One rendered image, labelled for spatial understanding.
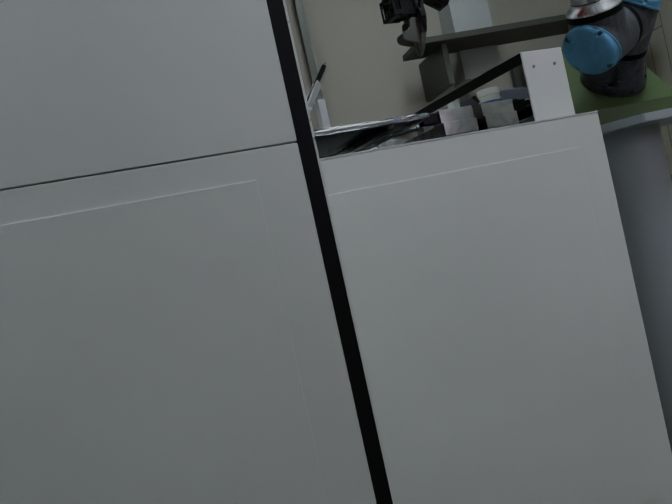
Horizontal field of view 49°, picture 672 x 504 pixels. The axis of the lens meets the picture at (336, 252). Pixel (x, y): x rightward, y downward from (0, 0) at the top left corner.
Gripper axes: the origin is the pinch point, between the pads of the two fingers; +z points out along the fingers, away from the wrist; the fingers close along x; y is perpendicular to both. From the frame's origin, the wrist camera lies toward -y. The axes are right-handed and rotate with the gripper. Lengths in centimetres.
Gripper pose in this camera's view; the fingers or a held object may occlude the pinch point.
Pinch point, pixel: (422, 50)
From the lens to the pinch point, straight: 189.9
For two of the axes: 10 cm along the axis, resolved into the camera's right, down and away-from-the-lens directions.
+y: -9.2, 2.0, -3.4
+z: 2.1, 9.8, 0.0
